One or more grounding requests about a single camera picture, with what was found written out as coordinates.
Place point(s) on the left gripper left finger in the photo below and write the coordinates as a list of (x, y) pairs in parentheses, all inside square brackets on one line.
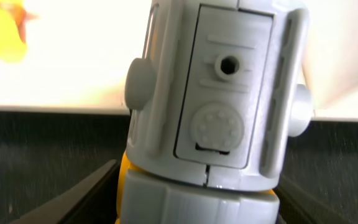
[(89, 196)]

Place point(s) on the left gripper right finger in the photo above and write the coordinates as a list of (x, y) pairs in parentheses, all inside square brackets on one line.
[(297, 208)]

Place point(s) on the grey and yellow toy truck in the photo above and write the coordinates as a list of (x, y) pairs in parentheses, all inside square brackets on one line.
[(222, 109)]

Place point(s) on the white shelf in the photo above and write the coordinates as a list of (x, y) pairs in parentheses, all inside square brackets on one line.
[(73, 77)]

